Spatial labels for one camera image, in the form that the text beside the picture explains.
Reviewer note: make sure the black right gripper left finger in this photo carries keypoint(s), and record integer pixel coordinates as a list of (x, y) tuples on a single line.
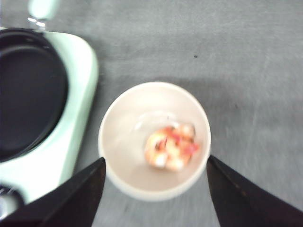
[(72, 204)]

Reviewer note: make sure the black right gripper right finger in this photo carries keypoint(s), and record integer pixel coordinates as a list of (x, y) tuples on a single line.
[(238, 202)]

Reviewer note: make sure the orange toy shrimp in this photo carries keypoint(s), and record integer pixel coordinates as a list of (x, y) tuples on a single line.
[(171, 148)]

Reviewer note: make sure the beige ceramic bowl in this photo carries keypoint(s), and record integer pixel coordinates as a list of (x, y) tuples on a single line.
[(125, 128)]

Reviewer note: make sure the mint green breakfast maker base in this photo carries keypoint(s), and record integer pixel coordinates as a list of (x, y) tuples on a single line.
[(52, 162)]

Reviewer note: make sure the right silver control knob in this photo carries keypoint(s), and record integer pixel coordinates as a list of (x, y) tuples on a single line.
[(10, 200)]

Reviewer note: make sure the small black frying pan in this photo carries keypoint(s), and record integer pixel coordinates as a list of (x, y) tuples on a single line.
[(33, 83)]

